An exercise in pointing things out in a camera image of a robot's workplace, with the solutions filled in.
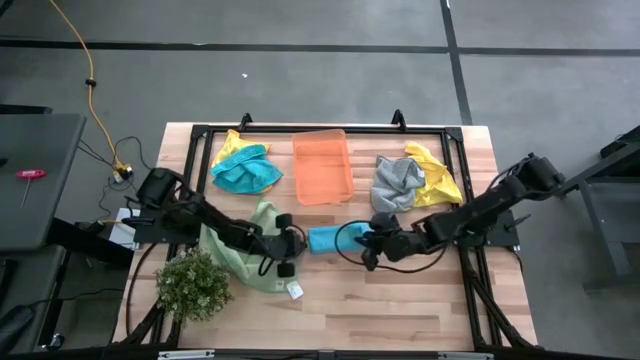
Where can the white paper tag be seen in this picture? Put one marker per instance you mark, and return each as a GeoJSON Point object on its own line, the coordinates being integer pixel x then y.
{"type": "Point", "coordinates": [295, 290]}

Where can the black side shelf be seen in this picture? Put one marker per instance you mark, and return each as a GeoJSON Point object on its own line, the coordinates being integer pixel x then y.
{"type": "Point", "coordinates": [80, 240]}

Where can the blue microfiber towel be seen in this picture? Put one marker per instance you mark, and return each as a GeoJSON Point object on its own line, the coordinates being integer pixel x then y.
{"type": "Point", "coordinates": [247, 170]}
{"type": "Point", "coordinates": [325, 240]}

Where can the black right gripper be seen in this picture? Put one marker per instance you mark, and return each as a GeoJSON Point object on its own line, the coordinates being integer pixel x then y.
{"type": "Point", "coordinates": [395, 245]}

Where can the yellow microfiber towel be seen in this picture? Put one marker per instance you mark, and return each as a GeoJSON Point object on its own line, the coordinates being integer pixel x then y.
{"type": "Point", "coordinates": [435, 175]}
{"type": "Point", "coordinates": [230, 142]}

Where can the grey microfiber towel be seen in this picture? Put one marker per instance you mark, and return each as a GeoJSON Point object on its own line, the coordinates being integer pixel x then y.
{"type": "Point", "coordinates": [392, 185]}

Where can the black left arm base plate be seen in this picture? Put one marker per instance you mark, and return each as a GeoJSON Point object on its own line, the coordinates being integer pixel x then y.
{"type": "Point", "coordinates": [150, 232]}

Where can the grey side table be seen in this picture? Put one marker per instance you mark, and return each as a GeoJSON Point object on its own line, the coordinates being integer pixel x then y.
{"type": "Point", "coordinates": [45, 210]}

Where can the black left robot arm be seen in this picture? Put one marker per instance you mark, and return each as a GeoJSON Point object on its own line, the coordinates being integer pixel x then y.
{"type": "Point", "coordinates": [220, 227]}

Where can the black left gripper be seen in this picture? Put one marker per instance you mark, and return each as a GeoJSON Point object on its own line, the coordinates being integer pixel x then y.
{"type": "Point", "coordinates": [282, 245]}

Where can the white box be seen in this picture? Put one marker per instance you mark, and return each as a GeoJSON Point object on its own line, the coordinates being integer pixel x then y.
{"type": "Point", "coordinates": [120, 235]}

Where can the silver metal bracket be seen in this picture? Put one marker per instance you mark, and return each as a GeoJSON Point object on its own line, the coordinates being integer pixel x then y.
{"type": "Point", "coordinates": [185, 355]}
{"type": "Point", "coordinates": [465, 356]}

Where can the green microfiber towel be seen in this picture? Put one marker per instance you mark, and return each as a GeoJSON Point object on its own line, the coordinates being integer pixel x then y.
{"type": "Point", "coordinates": [250, 277]}

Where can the dark grey metal stand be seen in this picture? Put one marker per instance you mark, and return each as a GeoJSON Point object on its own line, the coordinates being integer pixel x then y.
{"type": "Point", "coordinates": [606, 232]}

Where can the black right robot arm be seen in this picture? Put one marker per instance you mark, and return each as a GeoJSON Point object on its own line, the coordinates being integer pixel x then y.
{"type": "Point", "coordinates": [475, 215]}

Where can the orange translucent plastic tray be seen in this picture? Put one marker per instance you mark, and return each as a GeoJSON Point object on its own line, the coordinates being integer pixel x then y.
{"type": "Point", "coordinates": [322, 170]}

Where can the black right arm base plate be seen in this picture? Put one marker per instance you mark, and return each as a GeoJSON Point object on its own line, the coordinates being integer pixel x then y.
{"type": "Point", "coordinates": [500, 235]}

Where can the small artificial green plant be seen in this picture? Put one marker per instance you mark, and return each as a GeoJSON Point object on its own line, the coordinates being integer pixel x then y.
{"type": "Point", "coordinates": [194, 287]}

